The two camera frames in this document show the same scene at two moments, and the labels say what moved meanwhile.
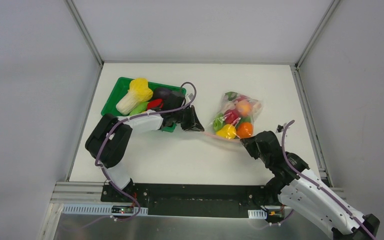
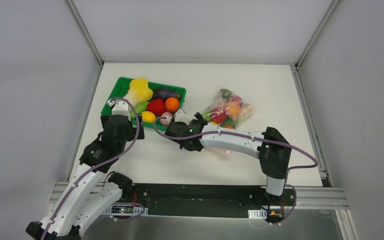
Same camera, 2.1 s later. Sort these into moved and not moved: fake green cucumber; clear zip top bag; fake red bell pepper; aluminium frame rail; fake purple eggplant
Moved: clear zip top bag
Not moved: aluminium frame rail; fake green cucumber; fake purple eggplant; fake red bell pepper
